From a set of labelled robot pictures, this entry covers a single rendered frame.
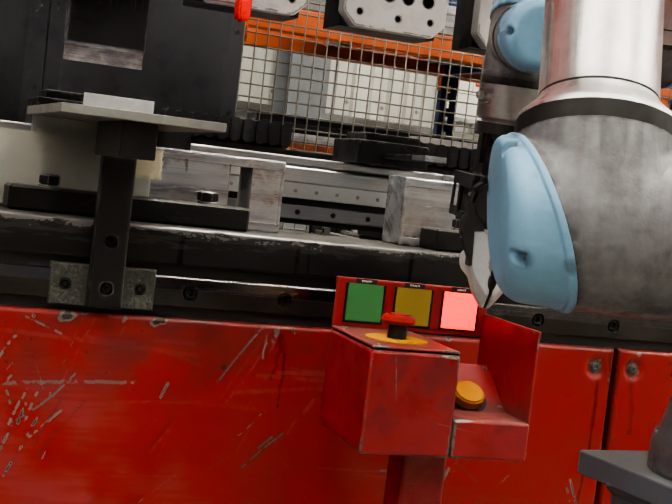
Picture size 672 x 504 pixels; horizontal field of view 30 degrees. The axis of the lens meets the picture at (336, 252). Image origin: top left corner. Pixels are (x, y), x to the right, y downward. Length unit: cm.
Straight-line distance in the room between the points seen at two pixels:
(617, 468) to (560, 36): 30
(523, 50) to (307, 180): 73
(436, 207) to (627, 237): 94
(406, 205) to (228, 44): 60
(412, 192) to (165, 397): 46
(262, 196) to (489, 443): 47
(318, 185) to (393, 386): 66
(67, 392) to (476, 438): 48
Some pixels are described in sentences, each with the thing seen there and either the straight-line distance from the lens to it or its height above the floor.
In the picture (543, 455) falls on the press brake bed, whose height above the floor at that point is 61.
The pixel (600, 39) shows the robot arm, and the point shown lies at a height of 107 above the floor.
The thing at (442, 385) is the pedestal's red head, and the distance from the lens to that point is 139.
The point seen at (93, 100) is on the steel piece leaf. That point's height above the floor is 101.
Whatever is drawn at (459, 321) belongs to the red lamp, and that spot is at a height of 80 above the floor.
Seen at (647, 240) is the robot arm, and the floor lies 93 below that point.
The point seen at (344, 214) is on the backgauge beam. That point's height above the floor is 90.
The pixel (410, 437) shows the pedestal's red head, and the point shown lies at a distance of 139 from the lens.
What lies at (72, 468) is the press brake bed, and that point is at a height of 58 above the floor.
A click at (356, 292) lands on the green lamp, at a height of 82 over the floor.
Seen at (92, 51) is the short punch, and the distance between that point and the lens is 164.
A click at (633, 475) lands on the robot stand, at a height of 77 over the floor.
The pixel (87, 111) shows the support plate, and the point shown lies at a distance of 135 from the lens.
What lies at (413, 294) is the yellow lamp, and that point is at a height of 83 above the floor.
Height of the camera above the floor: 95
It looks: 3 degrees down
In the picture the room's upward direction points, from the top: 7 degrees clockwise
